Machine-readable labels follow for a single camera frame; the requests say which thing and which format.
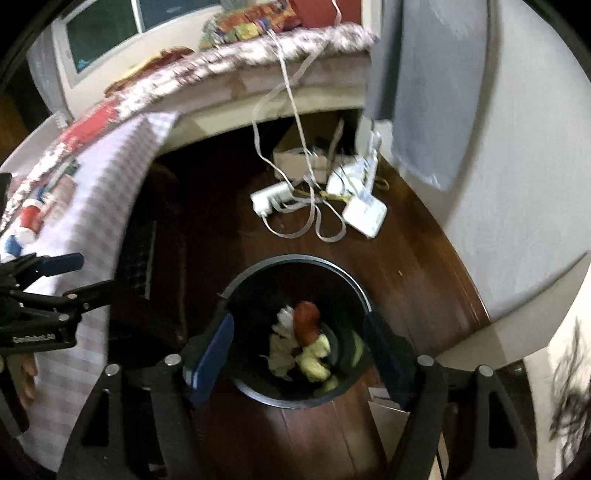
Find yellow red folded cloth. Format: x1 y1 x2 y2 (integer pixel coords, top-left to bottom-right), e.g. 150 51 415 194
104 46 195 93

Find white router with antennas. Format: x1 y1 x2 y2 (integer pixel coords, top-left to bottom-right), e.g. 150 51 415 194
325 129 384 199

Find dark plant branches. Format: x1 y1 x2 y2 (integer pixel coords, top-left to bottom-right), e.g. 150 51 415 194
549 318 591 457

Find white charging cable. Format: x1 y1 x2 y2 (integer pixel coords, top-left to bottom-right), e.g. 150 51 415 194
252 0 347 243

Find white crumpled tissue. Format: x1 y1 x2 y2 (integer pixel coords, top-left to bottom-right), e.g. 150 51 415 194
261 305 301 380

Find grey curtain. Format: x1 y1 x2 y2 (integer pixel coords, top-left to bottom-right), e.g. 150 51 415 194
365 0 490 192

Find cardboard piece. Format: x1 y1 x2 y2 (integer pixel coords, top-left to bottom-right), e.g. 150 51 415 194
368 399 411 457

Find person's left hand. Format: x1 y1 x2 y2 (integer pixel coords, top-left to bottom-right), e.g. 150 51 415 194
18 355 40 409

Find yellow cable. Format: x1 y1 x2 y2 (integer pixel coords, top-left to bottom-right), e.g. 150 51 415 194
318 178 391 204

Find floral red white bedspread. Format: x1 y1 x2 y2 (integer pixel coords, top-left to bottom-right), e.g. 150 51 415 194
0 21 377 259

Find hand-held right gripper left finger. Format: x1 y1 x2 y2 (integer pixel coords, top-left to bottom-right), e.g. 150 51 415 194
55 313 235 480

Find reddish round fruit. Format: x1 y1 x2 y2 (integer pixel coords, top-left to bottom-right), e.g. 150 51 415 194
293 301 322 346

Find black round trash bin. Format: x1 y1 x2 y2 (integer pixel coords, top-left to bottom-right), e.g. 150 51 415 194
217 255 372 411

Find green peel piece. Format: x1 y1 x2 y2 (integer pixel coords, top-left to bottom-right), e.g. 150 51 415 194
346 330 368 370

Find yellow peel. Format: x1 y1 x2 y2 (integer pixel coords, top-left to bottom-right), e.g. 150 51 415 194
295 335 333 383

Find cardboard box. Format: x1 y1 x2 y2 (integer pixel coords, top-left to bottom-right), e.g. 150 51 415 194
272 120 361 183

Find white power strip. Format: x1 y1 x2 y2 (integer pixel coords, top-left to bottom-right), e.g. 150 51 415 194
250 181 296 217

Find beige bed frame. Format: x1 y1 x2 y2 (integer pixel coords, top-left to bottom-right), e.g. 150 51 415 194
161 46 375 153

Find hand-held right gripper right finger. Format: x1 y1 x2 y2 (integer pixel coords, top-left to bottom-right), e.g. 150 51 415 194
362 311 541 480

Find white framed window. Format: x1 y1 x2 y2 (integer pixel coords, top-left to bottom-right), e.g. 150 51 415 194
51 0 222 88

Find pink checked tablecloth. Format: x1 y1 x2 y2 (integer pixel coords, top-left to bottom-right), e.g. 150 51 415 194
21 111 181 462

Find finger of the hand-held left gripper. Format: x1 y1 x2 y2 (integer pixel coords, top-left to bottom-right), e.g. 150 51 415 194
18 279 123 320
0 253 85 288

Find flat white router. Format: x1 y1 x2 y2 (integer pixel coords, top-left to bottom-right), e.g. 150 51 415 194
342 196 389 239

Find colourful patterned pillow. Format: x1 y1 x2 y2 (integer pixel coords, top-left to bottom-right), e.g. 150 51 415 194
198 0 305 49

